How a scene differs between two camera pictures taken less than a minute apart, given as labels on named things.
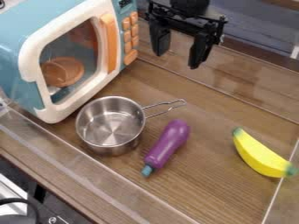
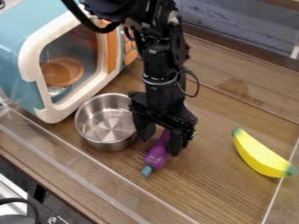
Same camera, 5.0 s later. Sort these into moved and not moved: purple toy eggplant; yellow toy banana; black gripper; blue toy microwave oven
Moved: black gripper
Not moved: purple toy eggplant; yellow toy banana; blue toy microwave oven
